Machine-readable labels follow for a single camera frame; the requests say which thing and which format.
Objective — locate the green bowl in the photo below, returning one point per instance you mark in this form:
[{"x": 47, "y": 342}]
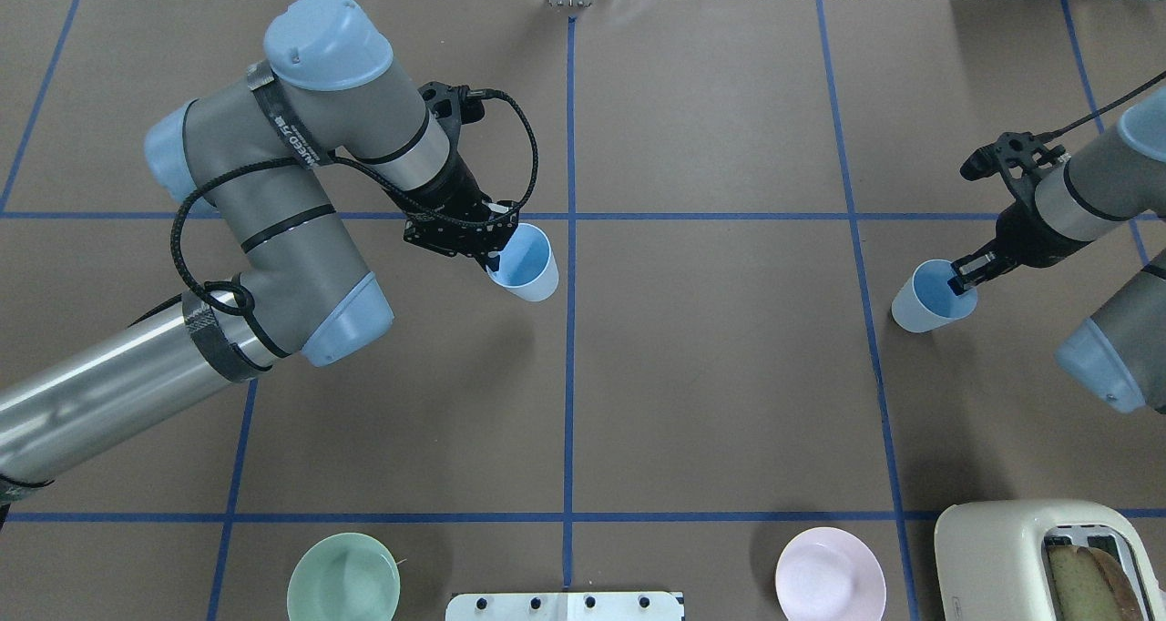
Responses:
[{"x": 346, "y": 576}]

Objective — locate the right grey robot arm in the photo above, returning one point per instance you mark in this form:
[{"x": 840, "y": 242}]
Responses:
[{"x": 1064, "y": 202}]

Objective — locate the cream toaster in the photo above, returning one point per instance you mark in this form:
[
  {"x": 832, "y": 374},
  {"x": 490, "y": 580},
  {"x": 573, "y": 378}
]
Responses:
[{"x": 991, "y": 557}]

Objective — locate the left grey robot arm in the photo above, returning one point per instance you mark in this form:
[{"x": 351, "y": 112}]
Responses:
[{"x": 269, "y": 268}]

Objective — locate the bread slice in toaster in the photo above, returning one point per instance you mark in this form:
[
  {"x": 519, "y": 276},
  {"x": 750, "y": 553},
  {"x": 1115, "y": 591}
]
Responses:
[{"x": 1089, "y": 584}]

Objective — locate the light blue cup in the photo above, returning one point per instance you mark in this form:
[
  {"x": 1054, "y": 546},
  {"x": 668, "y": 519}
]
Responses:
[
  {"x": 526, "y": 266},
  {"x": 926, "y": 301}
]

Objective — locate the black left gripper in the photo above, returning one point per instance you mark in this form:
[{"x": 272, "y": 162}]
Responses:
[{"x": 453, "y": 197}]

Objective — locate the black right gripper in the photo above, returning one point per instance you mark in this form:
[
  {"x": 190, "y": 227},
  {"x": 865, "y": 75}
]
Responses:
[{"x": 1025, "y": 239}]

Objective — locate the white perforated plate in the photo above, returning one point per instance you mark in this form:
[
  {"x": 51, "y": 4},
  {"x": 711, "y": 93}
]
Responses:
[{"x": 631, "y": 605}]

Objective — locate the pink bowl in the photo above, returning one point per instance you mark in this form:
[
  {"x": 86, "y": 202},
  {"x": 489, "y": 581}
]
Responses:
[{"x": 829, "y": 574}]

